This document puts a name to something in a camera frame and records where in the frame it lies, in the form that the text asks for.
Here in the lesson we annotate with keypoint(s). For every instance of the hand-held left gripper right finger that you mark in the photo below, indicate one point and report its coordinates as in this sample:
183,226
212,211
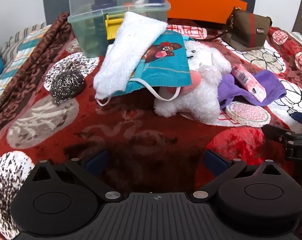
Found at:
215,160

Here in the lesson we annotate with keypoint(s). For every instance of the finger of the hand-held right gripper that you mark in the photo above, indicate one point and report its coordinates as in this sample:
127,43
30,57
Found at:
275,133
300,118

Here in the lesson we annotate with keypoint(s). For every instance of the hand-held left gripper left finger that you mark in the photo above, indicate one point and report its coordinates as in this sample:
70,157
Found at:
97,160

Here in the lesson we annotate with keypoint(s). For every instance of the purple fleece cloth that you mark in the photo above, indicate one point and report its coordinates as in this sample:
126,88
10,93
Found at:
273,87

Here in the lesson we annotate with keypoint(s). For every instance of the white plush toy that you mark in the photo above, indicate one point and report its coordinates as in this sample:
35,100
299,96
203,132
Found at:
205,85

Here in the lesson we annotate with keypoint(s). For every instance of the teal printed face mask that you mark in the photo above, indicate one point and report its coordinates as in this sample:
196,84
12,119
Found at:
163,65

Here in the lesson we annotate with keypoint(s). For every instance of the orange cardboard box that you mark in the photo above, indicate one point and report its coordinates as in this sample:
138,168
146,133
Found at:
203,5

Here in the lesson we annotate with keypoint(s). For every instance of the round pink beaded pad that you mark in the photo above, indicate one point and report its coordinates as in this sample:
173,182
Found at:
248,115

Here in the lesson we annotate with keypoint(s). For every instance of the pink tube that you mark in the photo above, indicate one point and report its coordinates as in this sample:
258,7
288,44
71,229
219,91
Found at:
245,80

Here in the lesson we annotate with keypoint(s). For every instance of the steel wool scrubber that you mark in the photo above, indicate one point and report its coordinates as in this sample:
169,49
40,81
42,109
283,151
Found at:
66,85

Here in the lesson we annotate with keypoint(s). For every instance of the olive striped handbag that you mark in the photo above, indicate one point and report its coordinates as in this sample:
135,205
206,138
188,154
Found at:
243,30

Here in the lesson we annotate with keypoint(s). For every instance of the white knitted towel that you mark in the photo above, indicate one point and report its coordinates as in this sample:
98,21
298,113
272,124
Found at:
123,50

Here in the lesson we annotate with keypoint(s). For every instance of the brown patterned scarf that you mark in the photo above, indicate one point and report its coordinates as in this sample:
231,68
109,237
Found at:
28,67

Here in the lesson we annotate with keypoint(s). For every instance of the clear plastic storage box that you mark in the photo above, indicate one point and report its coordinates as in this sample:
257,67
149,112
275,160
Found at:
91,30

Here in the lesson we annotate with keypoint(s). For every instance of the striped plaid bedsheet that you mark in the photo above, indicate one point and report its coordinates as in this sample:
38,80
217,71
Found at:
16,45

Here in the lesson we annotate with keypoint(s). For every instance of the orange cap small bottle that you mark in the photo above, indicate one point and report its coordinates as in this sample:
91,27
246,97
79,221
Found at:
127,4

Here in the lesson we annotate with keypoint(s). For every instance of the black cap bottle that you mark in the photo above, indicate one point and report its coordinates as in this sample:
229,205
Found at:
101,1

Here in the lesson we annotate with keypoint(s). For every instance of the white cap small bottle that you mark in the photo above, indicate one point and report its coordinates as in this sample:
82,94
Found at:
139,3

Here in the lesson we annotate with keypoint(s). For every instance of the grey upholstered headboard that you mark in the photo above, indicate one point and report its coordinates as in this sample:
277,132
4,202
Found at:
56,0

